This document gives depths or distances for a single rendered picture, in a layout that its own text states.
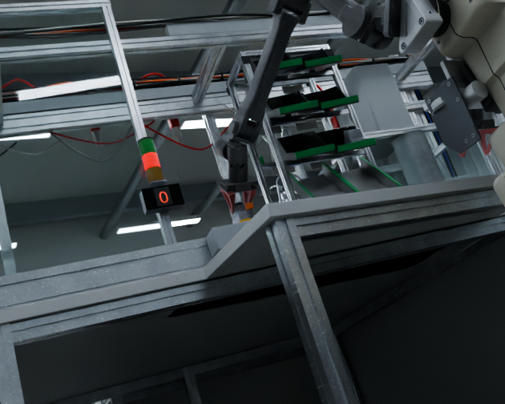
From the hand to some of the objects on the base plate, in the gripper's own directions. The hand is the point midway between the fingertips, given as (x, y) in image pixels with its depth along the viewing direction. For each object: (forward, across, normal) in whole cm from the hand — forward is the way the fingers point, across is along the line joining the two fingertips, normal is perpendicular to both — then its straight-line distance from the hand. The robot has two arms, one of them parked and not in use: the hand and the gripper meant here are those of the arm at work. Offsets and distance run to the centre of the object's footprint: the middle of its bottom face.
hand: (239, 209), depth 203 cm
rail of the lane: (+8, -28, -26) cm, 39 cm away
